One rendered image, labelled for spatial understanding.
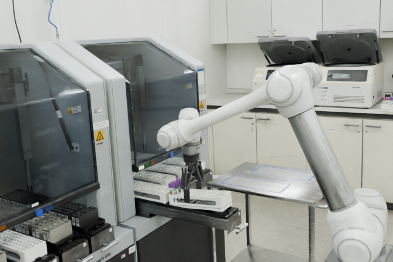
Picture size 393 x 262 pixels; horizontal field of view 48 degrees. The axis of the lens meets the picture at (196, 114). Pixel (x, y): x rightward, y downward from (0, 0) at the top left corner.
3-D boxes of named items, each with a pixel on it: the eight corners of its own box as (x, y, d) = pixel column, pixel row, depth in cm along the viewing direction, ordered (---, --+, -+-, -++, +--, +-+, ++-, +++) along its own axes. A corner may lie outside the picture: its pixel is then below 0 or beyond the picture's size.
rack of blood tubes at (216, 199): (169, 207, 212) (167, 195, 211) (181, 200, 221) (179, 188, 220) (222, 211, 196) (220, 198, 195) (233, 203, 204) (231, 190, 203)
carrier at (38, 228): (58, 229, 189) (57, 216, 188) (62, 230, 188) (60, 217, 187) (36, 240, 180) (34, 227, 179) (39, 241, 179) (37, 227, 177)
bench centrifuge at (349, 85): (308, 106, 409) (307, 31, 396) (327, 97, 460) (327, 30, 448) (371, 109, 379) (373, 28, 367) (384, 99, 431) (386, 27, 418)
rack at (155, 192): (119, 196, 230) (118, 185, 228) (132, 190, 238) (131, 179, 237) (165, 206, 214) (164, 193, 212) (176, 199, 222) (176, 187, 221)
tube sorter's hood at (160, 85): (66, 161, 244) (54, 45, 232) (137, 137, 294) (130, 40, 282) (137, 172, 216) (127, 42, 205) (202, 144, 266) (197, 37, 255)
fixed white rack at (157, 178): (123, 184, 248) (122, 173, 247) (135, 179, 256) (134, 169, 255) (165, 192, 232) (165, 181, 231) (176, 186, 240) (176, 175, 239)
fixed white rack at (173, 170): (140, 176, 261) (140, 166, 259) (151, 172, 269) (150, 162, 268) (182, 183, 245) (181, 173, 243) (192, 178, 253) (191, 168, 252)
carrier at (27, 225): (48, 226, 193) (47, 213, 192) (51, 227, 192) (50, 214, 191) (26, 237, 183) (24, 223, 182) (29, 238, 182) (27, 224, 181)
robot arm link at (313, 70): (278, 72, 185) (267, 75, 173) (317, 53, 176) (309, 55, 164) (290, 100, 184) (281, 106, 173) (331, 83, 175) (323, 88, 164)
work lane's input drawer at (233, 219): (113, 209, 231) (111, 192, 230) (130, 200, 243) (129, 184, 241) (236, 237, 192) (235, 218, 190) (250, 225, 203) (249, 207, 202)
